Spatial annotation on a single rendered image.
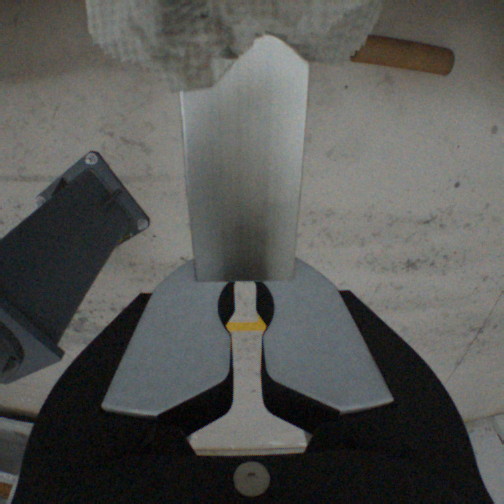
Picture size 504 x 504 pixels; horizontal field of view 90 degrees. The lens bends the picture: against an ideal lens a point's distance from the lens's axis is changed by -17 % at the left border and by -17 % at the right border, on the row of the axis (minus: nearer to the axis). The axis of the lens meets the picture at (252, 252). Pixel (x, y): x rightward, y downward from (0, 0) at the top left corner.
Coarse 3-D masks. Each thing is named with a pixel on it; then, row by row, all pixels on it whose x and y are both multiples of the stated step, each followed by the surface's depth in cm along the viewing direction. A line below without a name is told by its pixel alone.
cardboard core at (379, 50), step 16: (368, 48) 68; (384, 48) 68; (400, 48) 68; (416, 48) 68; (432, 48) 68; (384, 64) 73; (400, 64) 72; (416, 64) 71; (432, 64) 70; (448, 64) 70
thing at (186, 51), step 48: (96, 0) 5; (144, 0) 5; (192, 0) 4; (240, 0) 5; (288, 0) 5; (336, 0) 5; (384, 0) 5; (144, 48) 5; (192, 48) 5; (240, 48) 6; (336, 48) 6
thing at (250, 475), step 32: (160, 448) 5; (192, 448) 5; (320, 448) 5; (352, 448) 5; (96, 480) 4; (128, 480) 4; (160, 480) 4; (192, 480) 4; (224, 480) 4; (256, 480) 4; (288, 480) 4; (320, 480) 4; (352, 480) 4; (384, 480) 4; (416, 480) 4
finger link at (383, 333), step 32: (384, 352) 7; (416, 352) 7; (416, 384) 6; (352, 416) 6; (384, 416) 5; (416, 416) 5; (448, 416) 5; (384, 448) 5; (416, 448) 5; (448, 448) 5; (448, 480) 4; (480, 480) 4
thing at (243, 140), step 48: (288, 48) 6; (192, 96) 6; (240, 96) 6; (288, 96) 6; (192, 144) 7; (240, 144) 7; (288, 144) 7; (192, 192) 8; (240, 192) 8; (288, 192) 8; (192, 240) 8; (240, 240) 8; (288, 240) 8
